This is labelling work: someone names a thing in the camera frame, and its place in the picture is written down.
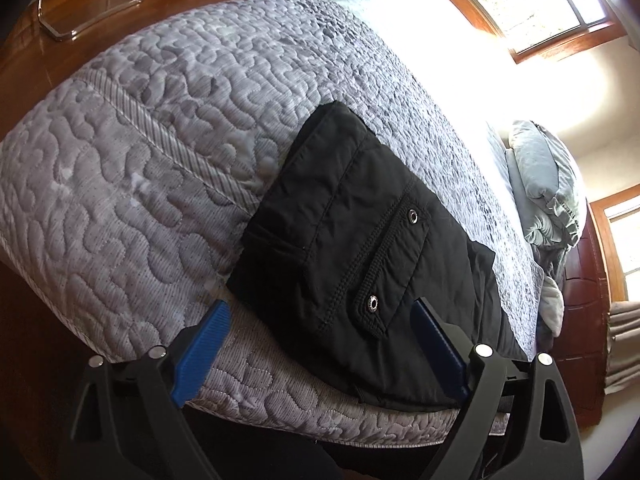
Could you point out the grey curtain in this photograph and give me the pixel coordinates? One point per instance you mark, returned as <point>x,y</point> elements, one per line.
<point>622,350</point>

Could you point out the narrow wooden framed window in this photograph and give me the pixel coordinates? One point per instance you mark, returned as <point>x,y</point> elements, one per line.
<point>622,245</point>

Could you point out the dark grey fleece blanket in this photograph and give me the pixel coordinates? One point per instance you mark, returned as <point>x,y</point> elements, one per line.
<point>547,262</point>

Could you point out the white fluffy blanket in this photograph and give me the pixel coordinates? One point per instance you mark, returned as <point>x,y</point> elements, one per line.
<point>552,305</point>

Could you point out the wide wooden framed window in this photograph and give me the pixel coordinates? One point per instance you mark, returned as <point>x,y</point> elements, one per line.
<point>525,5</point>

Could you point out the grey folded duvet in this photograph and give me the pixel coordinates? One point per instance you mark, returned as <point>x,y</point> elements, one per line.
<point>547,227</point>

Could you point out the grey pillow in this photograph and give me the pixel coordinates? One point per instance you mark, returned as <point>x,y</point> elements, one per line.
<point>537,165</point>

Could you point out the wooden headboard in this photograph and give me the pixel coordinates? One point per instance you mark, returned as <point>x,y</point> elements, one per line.
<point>582,310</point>

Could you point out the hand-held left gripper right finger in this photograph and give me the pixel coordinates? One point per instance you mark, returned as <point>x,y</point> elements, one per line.
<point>440,355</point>

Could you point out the grey quilted bedspread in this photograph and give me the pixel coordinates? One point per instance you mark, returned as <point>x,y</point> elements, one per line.
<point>125,185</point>

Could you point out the black pants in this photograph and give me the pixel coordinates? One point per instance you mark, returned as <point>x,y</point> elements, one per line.
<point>345,240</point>

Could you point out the black chrome frame chair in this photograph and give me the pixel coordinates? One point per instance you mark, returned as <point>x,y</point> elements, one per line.
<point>90,5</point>

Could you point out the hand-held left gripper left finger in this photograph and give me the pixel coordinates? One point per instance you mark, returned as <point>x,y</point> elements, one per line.
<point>200,350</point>

